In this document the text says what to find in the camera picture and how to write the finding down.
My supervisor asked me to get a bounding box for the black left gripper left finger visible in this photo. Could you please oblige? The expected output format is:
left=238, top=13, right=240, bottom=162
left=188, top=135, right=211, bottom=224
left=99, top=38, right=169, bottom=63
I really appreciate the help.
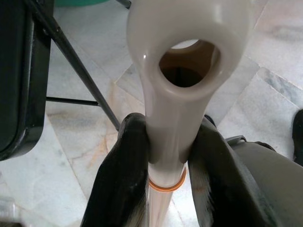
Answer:
left=80, top=112, right=152, bottom=227

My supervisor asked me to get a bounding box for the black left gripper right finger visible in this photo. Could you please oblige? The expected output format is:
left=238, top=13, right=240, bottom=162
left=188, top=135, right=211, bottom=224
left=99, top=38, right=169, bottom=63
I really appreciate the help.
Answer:
left=186, top=114, right=278, bottom=227

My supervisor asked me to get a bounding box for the beige broom handle with hole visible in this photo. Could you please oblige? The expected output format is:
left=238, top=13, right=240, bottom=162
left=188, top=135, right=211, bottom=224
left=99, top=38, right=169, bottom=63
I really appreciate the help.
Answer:
left=126, top=0, right=251, bottom=227

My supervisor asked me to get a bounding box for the black shoe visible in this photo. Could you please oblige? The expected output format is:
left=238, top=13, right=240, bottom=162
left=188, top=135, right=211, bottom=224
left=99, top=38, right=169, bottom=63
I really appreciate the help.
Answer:
left=292, top=110, right=303, bottom=166

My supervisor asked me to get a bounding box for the black folding chair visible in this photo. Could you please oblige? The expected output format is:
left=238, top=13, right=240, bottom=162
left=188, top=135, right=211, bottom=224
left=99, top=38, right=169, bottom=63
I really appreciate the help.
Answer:
left=0, top=0, right=132, bottom=162

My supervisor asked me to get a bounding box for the orange rubber ring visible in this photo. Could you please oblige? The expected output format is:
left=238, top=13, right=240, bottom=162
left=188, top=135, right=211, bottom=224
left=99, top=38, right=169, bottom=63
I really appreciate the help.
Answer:
left=148, top=169, right=187, bottom=192

